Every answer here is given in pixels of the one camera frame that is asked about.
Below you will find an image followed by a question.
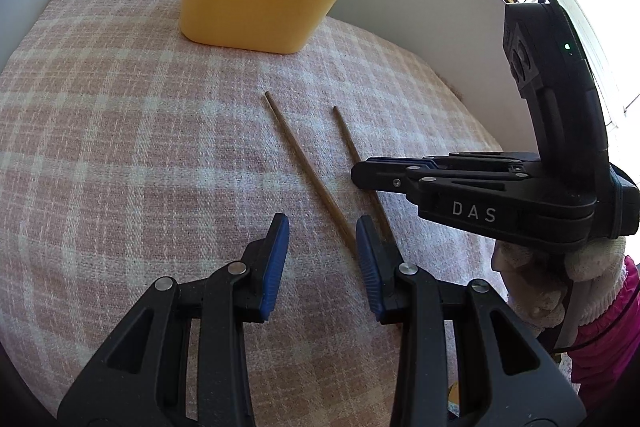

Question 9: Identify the person's right hand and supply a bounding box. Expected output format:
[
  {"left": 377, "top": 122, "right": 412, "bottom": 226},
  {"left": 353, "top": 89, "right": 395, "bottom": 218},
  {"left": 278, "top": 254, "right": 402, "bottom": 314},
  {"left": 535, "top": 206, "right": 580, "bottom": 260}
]
[{"left": 490, "top": 234, "right": 629, "bottom": 344}]

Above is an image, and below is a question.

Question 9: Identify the pink plaid cloth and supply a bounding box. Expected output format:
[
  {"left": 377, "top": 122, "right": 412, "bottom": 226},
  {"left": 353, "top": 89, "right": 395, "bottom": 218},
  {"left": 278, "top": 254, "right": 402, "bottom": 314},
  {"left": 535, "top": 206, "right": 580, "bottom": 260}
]
[{"left": 0, "top": 0, "right": 507, "bottom": 423}]

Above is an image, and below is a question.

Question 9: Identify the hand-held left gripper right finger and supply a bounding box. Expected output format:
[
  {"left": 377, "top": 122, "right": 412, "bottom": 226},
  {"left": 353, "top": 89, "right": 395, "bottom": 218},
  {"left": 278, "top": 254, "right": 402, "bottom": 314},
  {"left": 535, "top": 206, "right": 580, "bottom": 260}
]
[{"left": 355, "top": 215, "right": 587, "bottom": 427}]

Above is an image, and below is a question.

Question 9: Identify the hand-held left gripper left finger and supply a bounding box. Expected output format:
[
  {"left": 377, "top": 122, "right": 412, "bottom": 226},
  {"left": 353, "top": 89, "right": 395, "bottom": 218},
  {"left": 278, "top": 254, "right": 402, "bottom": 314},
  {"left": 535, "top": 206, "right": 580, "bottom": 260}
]
[{"left": 57, "top": 213, "right": 291, "bottom": 427}]

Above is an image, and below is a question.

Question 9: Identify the person's right forearm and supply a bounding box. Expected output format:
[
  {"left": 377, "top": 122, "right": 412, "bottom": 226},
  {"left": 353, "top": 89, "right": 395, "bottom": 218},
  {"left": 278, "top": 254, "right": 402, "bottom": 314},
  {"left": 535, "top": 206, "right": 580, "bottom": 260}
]
[{"left": 569, "top": 256, "right": 640, "bottom": 404}]

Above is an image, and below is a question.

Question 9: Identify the wooden chopstick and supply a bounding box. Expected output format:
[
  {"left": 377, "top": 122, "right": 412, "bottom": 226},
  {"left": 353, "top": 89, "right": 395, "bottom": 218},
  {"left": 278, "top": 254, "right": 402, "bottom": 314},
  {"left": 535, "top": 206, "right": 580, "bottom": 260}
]
[
  {"left": 264, "top": 91, "right": 357, "bottom": 254},
  {"left": 332, "top": 105, "right": 397, "bottom": 249}
]

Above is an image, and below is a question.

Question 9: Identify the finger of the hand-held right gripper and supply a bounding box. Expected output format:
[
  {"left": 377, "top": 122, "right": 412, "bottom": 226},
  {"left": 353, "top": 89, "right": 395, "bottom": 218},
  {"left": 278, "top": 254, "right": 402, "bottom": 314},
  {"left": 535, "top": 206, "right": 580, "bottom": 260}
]
[
  {"left": 365, "top": 151, "right": 527, "bottom": 172},
  {"left": 351, "top": 161, "right": 523, "bottom": 208}
]

